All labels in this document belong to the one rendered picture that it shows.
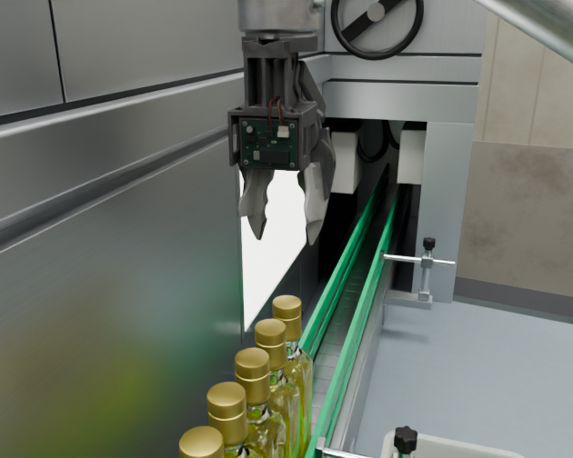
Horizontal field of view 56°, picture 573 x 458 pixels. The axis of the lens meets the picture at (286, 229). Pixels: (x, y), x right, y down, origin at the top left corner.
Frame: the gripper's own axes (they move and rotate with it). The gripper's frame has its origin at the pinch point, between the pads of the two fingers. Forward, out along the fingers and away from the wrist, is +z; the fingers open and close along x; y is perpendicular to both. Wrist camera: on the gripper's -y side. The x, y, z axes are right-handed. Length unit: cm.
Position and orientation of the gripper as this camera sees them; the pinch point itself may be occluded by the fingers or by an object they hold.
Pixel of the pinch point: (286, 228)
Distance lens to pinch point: 58.7
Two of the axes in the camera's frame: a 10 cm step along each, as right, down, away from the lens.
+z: 0.0, 9.3, 3.6
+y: -2.7, 3.5, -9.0
